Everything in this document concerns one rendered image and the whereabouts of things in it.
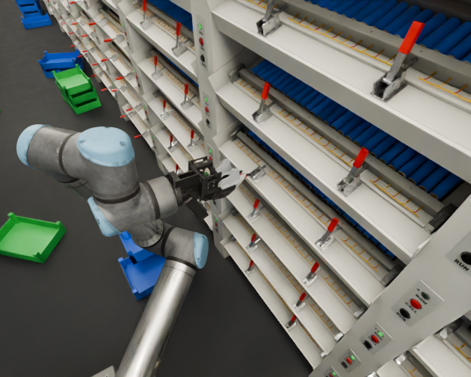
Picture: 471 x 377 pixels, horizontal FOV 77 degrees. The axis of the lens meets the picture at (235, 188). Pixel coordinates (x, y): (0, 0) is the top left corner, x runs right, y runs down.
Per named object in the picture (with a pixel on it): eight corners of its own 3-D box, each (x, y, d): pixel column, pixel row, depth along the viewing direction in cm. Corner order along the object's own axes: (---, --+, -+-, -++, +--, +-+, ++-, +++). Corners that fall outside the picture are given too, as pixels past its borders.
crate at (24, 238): (-10, 252, 150) (-20, 244, 145) (18, 221, 164) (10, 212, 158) (43, 263, 146) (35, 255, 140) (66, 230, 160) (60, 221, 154)
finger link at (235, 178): (254, 167, 75) (223, 176, 71) (250, 184, 79) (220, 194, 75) (247, 160, 77) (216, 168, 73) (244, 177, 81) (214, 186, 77)
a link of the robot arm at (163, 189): (161, 227, 68) (144, 200, 73) (180, 218, 70) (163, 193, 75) (159, 199, 61) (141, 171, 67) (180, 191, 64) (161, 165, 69)
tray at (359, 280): (368, 309, 65) (372, 302, 57) (222, 155, 99) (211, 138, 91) (435, 250, 67) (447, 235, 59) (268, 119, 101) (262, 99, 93)
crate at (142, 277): (137, 301, 134) (133, 293, 128) (122, 266, 145) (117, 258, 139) (196, 267, 145) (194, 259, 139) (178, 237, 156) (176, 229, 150)
